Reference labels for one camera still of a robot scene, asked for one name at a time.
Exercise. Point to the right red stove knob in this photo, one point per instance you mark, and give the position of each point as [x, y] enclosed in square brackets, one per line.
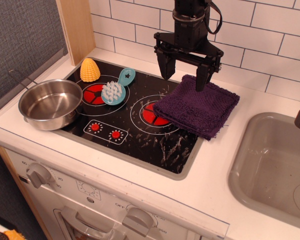
[116, 134]

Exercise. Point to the black toy stove top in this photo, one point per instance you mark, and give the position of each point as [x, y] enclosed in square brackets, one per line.
[146, 140]

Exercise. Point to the red stove knob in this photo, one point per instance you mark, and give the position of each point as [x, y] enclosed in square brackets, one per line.
[116, 134]
[95, 127]

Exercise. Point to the yellow object at floor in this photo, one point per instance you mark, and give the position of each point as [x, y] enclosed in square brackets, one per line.
[11, 235]

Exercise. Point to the oven door with handle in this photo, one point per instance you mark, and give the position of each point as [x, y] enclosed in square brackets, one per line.
[85, 224]

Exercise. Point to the left grey oven dial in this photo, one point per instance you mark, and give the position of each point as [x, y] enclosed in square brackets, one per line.
[38, 175]

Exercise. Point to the yellow toy corn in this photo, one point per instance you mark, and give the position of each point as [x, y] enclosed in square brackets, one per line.
[89, 71]

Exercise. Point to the right grey oven dial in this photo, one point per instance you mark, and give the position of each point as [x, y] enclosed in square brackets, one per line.
[138, 221]

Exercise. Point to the blue dish brush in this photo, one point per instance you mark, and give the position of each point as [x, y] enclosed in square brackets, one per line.
[114, 92]

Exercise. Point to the wooden side post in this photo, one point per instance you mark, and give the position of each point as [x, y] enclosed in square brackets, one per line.
[76, 21]

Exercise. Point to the grey oven dial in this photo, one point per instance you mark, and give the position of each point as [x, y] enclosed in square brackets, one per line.
[138, 221]
[38, 175]

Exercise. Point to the grey toy sink basin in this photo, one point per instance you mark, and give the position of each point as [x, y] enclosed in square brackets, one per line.
[265, 175]

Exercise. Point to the left red stove knob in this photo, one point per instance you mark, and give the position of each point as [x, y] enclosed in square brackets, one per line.
[95, 127]

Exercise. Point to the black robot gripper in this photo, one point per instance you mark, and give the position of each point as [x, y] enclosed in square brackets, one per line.
[189, 41]

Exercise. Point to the stainless steel pot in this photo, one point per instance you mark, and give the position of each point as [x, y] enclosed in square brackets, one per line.
[52, 104]

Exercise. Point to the purple cloth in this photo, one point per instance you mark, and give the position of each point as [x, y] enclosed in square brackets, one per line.
[202, 113]

